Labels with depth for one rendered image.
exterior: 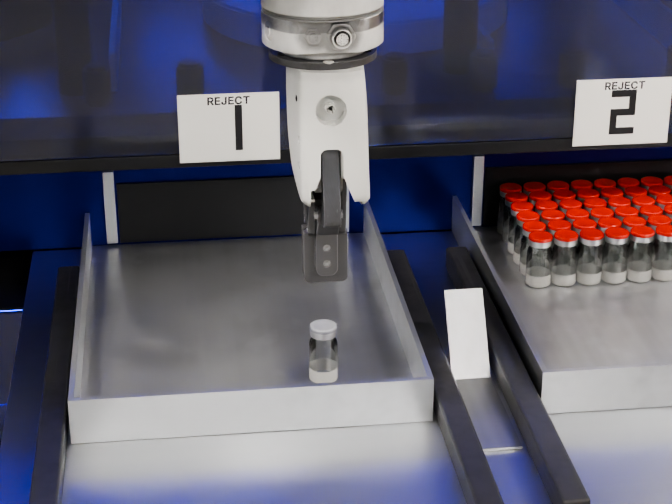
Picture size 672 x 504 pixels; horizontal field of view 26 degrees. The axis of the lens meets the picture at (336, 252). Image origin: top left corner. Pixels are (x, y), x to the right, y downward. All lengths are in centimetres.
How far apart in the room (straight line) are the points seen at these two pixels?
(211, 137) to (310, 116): 26
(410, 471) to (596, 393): 16
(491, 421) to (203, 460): 21
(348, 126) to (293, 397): 20
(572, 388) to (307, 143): 27
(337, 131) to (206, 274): 34
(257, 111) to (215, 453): 33
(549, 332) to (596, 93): 22
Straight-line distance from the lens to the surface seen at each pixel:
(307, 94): 98
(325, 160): 100
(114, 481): 101
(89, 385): 112
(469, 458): 99
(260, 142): 124
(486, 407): 109
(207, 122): 123
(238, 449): 104
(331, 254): 105
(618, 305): 125
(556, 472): 98
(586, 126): 128
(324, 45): 98
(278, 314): 121
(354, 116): 98
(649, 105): 129
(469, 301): 113
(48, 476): 99
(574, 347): 118
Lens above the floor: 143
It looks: 24 degrees down
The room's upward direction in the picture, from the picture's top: straight up
